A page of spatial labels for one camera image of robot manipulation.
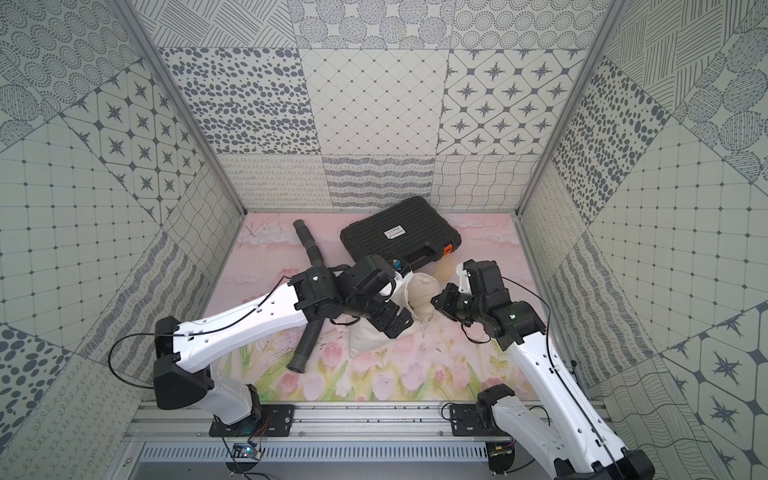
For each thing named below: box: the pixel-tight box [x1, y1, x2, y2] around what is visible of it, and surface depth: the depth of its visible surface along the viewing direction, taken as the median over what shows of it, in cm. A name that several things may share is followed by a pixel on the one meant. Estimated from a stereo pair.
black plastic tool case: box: [340, 196, 462, 271], surface depth 107 cm
